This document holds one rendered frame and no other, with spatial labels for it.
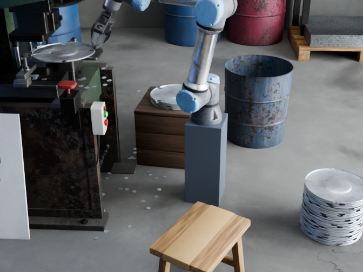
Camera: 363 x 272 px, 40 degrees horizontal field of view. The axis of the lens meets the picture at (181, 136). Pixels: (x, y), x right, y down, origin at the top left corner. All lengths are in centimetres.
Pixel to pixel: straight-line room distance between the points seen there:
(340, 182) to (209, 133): 65
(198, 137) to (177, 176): 48
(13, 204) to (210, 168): 94
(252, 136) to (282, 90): 34
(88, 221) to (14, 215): 34
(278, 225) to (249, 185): 36
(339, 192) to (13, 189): 147
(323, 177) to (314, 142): 84
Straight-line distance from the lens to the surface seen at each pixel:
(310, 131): 338
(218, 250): 179
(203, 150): 240
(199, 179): 249
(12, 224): 246
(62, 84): 206
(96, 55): 232
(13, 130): 229
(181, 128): 273
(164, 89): 293
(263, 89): 292
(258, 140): 307
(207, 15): 201
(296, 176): 286
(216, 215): 194
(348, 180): 244
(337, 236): 237
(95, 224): 243
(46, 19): 230
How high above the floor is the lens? 149
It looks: 28 degrees down
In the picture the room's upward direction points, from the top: 1 degrees counter-clockwise
